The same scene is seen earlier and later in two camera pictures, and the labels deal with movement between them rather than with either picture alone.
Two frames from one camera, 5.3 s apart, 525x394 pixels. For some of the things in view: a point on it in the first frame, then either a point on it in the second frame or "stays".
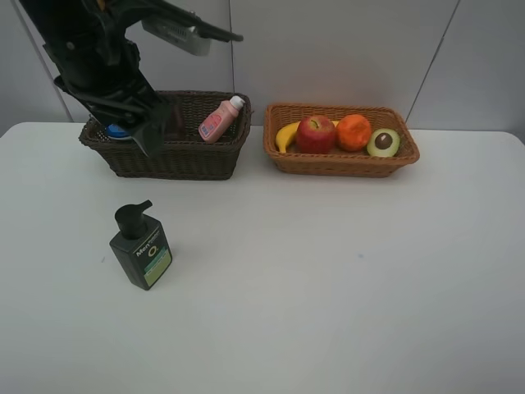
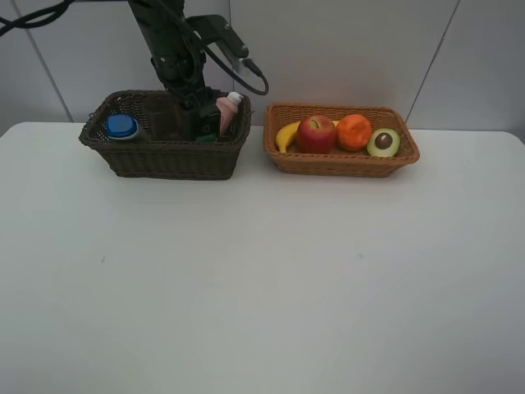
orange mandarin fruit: [353, 132] stays
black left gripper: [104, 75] to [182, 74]
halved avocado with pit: [383, 143] stays
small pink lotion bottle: [220, 119] stays
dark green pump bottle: [140, 245] to [207, 137]
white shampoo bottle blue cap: [115, 131] stays
